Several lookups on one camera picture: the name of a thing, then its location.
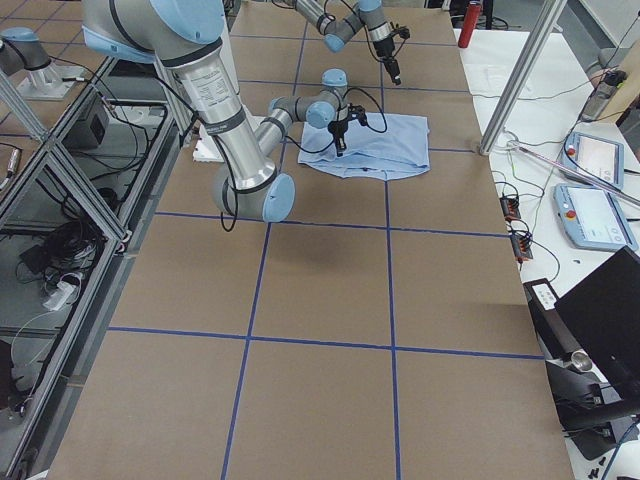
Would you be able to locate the red cylinder bottle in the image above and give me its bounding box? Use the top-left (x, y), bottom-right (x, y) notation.
top-left (458, 1), bottom-right (482, 49)

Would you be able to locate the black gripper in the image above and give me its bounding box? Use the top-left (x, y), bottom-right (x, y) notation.
top-left (373, 37), bottom-right (401, 85)
top-left (327, 118), bottom-right (349, 156)

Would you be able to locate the metal rod green handle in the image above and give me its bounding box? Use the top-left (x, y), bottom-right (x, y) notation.
top-left (504, 141), bottom-right (640, 206)

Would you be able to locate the blue teach pendant far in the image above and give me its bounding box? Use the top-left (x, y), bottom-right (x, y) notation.
top-left (562, 132), bottom-right (624, 190)

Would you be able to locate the light blue t-shirt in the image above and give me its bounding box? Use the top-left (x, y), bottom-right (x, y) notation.
top-left (297, 113), bottom-right (431, 181)

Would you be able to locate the blue teach pendant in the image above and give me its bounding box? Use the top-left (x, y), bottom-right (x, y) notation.
top-left (553, 184), bottom-right (639, 252)
top-left (562, 132), bottom-right (624, 190)

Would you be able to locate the black laptop computer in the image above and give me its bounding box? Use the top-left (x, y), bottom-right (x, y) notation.
top-left (555, 247), bottom-right (639, 398)

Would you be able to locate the blue teach pendant near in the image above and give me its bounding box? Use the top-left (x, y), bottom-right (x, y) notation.
top-left (553, 184), bottom-right (639, 252)

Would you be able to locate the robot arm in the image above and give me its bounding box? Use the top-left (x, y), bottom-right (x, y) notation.
top-left (272, 0), bottom-right (411, 85)
top-left (83, 1), bottom-right (348, 223)

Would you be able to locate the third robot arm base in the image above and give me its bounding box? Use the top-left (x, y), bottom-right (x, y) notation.
top-left (1, 27), bottom-right (85, 101)

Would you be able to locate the bundle of black cables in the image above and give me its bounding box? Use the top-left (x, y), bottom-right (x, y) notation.
top-left (14, 219), bottom-right (109, 311)

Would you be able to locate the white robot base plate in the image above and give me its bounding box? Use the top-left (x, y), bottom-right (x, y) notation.
top-left (193, 124), bottom-right (224, 163)

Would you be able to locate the aluminium frame post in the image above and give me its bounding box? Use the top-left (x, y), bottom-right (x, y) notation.
top-left (478, 0), bottom-right (567, 156)

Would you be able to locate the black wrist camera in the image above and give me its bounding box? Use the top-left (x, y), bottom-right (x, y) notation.
top-left (391, 25), bottom-right (411, 40)
top-left (348, 104), bottom-right (369, 127)

